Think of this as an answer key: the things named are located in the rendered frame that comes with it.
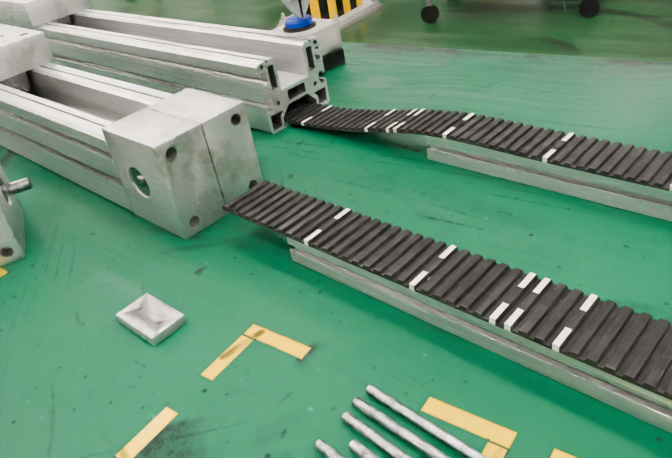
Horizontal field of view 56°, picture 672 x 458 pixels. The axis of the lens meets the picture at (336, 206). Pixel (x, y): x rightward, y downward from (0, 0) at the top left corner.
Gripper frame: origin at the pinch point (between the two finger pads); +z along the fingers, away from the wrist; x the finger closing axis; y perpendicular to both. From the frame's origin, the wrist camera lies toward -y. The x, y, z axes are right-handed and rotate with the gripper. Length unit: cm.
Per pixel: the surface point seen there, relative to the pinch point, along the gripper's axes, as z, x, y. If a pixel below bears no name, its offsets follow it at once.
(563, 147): 5.6, -12.9, 44.9
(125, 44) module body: 0.5, -17.9, -16.1
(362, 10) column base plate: 83, 233, -202
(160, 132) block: -0.7, -34.9, 18.8
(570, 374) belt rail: 8, -34, 56
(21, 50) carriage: -2.5, -30.0, -20.0
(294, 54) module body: 1.8, -10.7, 10.3
